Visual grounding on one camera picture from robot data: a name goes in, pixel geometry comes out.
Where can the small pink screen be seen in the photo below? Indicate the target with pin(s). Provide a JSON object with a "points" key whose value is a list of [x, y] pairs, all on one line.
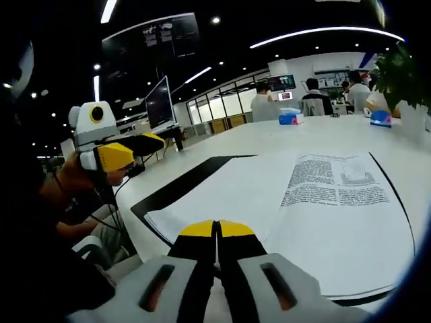
{"points": [[285, 96]]}

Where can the wall-mounted screen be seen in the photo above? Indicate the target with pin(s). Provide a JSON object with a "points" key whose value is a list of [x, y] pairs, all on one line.
{"points": [[282, 83]]}

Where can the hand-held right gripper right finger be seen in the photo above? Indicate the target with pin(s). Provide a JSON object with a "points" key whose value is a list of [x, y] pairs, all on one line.
{"points": [[303, 289]]}

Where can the blue pink tissue box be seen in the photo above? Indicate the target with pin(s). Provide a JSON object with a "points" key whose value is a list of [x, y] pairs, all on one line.
{"points": [[291, 117], [380, 119]]}

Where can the white office chair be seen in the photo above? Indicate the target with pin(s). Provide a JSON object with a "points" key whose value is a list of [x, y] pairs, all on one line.
{"points": [[91, 249]]}

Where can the curved ceiling light strip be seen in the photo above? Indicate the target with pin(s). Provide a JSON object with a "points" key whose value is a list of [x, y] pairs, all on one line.
{"points": [[320, 31]]}

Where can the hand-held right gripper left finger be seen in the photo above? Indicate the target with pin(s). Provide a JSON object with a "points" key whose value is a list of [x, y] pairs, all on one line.
{"points": [[134, 289]]}

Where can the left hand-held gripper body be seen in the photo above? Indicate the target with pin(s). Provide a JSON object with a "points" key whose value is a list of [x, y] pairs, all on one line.
{"points": [[94, 129]]}

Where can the hanging black display board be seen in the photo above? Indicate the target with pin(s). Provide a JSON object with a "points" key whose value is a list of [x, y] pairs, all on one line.
{"points": [[151, 67]]}

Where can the straight ceiling light strip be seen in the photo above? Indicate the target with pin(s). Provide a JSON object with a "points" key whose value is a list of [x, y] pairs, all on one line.
{"points": [[107, 10]]}

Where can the black desk monitor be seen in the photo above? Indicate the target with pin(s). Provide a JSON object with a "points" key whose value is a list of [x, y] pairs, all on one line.
{"points": [[160, 107]]}

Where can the person's left hand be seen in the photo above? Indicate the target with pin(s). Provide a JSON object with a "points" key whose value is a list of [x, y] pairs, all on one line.
{"points": [[81, 181]]}

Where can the white chest-worn device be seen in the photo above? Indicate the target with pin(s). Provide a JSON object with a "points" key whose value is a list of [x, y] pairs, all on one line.
{"points": [[25, 67]]}

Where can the person's beige trousers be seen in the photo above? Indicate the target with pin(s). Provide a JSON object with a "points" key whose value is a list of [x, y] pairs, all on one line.
{"points": [[111, 232]]}

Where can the green plant in white pot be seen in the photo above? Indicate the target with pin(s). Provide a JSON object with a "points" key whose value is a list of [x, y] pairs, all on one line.
{"points": [[400, 74]]}

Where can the person's black clothing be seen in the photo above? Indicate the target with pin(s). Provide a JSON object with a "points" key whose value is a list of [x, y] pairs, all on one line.
{"points": [[40, 269]]}

